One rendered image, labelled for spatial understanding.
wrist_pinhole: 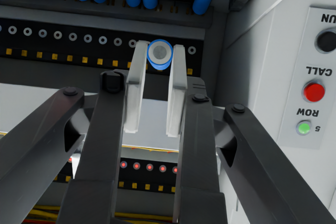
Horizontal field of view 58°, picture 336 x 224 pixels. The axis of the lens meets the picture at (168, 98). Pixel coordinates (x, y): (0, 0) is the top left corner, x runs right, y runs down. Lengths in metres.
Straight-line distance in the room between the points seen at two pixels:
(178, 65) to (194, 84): 0.01
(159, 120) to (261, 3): 0.14
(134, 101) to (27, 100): 0.17
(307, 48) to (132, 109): 0.17
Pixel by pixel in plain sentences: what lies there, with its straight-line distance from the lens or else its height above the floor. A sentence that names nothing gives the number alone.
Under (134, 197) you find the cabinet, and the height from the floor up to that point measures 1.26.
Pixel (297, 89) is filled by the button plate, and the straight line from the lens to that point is 0.28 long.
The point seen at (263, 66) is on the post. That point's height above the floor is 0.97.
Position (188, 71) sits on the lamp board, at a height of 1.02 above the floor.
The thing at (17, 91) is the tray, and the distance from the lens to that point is 0.31.
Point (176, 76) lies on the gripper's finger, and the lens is 0.16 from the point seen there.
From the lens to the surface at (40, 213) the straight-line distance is 0.52.
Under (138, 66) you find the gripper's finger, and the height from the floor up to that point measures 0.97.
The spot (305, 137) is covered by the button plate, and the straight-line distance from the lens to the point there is 0.30.
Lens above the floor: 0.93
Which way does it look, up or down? 17 degrees up
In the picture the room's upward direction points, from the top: 173 degrees counter-clockwise
